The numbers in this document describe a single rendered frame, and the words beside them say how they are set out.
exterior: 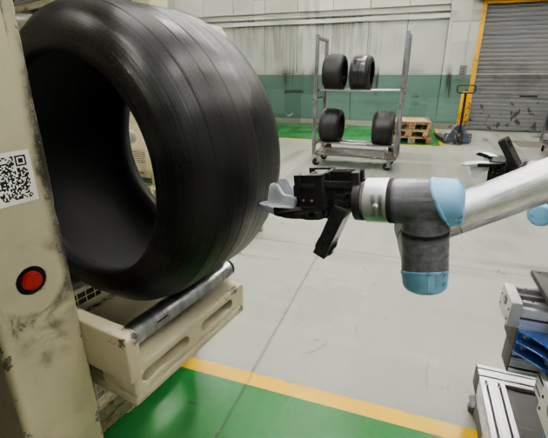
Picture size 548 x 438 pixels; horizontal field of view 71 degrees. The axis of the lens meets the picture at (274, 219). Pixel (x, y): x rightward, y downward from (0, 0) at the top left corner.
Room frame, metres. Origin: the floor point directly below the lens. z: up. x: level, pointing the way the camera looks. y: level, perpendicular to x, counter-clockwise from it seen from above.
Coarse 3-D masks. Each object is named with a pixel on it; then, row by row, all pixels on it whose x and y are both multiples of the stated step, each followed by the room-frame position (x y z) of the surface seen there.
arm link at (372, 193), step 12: (372, 180) 0.61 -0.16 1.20; (384, 180) 0.60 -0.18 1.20; (360, 192) 0.61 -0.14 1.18; (372, 192) 0.59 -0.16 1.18; (384, 192) 0.58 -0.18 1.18; (360, 204) 0.60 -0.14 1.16; (372, 204) 0.59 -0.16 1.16; (384, 204) 0.64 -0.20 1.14; (372, 216) 0.59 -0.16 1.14; (384, 216) 0.58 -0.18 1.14
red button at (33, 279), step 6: (24, 276) 0.51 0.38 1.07; (30, 276) 0.52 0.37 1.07; (36, 276) 0.53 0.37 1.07; (42, 276) 0.54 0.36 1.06; (24, 282) 0.51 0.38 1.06; (30, 282) 0.52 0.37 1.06; (36, 282) 0.52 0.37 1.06; (24, 288) 0.51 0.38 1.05; (30, 288) 0.52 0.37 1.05; (36, 288) 0.52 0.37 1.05
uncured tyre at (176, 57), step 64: (64, 0) 0.74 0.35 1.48; (128, 0) 0.76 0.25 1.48; (64, 64) 0.94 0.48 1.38; (128, 64) 0.63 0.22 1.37; (192, 64) 0.66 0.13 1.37; (64, 128) 0.99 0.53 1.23; (128, 128) 1.08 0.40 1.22; (192, 128) 0.60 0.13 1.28; (256, 128) 0.72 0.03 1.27; (64, 192) 0.94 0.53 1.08; (128, 192) 1.05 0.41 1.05; (192, 192) 0.59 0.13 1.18; (256, 192) 0.70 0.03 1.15; (128, 256) 0.89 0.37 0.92; (192, 256) 0.61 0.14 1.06
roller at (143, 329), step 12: (228, 264) 0.86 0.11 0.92; (204, 276) 0.79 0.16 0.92; (216, 276) 0.80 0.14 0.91; (228, 276) 0.84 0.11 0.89; (192, 288) 0.74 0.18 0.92; (204, 288) 0.76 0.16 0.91; (168, 300) 0.69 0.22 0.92; (180, 300) 0.70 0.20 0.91; (192, 300) 0.72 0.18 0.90; (144, 312) 0.64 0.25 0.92; (156, 312) 0.65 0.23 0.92; (168, 312) 0.66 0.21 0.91; (180, 312) 0.69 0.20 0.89; (132, 324) 0.60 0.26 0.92; (144, 324) 0.61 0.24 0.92; (156, 324) 0.63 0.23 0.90; (144, 336) 0.60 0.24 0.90
